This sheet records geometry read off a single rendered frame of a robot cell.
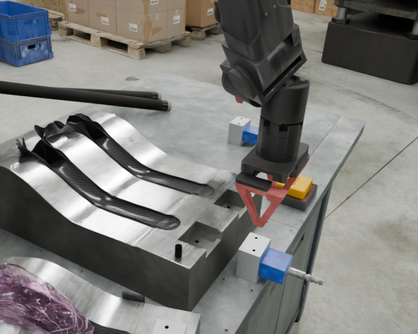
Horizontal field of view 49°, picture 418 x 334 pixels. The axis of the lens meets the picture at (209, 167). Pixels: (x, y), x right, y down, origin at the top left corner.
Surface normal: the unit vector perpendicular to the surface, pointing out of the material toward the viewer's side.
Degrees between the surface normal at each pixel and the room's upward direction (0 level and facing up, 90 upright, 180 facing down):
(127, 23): 88
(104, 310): 15
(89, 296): 27
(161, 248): 0
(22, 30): 90
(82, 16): 80
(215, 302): 0
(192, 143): 0
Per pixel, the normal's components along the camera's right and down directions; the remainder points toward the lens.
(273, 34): 0.66, 0.55
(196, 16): -0.54, 0.38
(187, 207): 0.06, -0.87
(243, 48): -0.66, 0.74
